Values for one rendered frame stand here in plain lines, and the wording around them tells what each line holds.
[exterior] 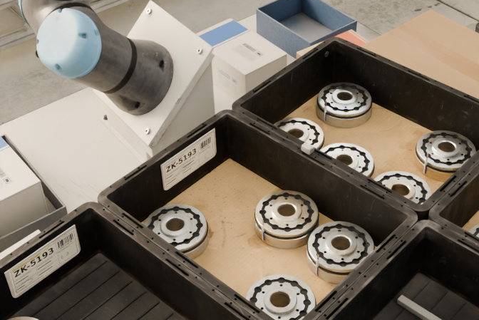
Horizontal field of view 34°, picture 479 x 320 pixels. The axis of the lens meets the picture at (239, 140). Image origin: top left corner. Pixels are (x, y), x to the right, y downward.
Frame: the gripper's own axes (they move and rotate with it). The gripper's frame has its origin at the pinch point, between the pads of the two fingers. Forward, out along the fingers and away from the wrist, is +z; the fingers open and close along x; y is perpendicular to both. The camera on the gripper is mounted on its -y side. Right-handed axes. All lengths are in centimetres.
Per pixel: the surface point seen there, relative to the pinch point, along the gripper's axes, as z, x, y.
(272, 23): 11.5, -1.2, -3.4
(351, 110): 0.1, -17.7, 42.1
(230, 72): 8.7, -21.6, 7.7
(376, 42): 1.5, 1.5, 28.6
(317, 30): 17.8, 10.4, -0.8
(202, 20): 91, 46, -120
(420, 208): -8, -32, 72
